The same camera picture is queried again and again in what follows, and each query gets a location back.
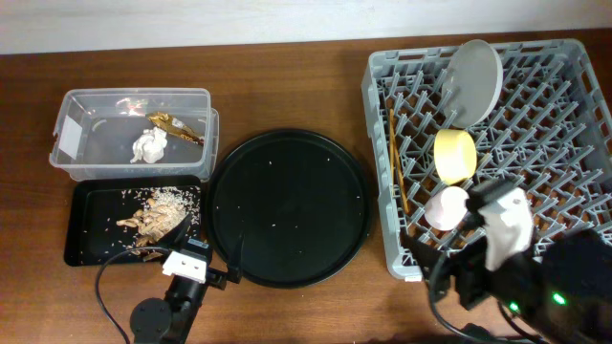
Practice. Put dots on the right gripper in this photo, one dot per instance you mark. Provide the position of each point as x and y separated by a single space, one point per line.
463 265

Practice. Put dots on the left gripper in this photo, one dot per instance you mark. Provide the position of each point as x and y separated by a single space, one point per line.
217 278

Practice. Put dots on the pink cup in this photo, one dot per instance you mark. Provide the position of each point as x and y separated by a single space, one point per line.
446 209

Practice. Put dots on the wooden chopstick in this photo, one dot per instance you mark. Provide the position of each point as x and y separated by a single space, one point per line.
399 170
391 148

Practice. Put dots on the yellow bowl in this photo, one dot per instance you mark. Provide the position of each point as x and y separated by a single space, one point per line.
455 156

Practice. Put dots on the white tissue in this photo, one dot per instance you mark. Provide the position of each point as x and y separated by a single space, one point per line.
149 147

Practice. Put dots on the gold brown snack wrapper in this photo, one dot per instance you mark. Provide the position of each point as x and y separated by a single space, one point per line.
175 127

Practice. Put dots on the grey round plate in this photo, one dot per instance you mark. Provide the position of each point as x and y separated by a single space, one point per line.
473 83

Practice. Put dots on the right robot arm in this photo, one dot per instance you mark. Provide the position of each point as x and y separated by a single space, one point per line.
566 296

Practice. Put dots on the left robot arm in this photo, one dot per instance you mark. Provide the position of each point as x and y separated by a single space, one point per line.
169 319

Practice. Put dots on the grey dishwasher rack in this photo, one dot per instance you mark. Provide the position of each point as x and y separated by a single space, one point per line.
549 132

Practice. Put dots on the food scraps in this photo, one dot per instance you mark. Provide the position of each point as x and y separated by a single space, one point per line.
159 210

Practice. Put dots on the round black serving tray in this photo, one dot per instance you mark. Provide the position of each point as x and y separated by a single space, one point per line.
298 202

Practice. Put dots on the black rectangular tray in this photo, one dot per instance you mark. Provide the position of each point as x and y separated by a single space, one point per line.
93 235

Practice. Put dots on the clear plastic storage bin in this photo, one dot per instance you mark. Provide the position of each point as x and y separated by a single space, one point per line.
96 128

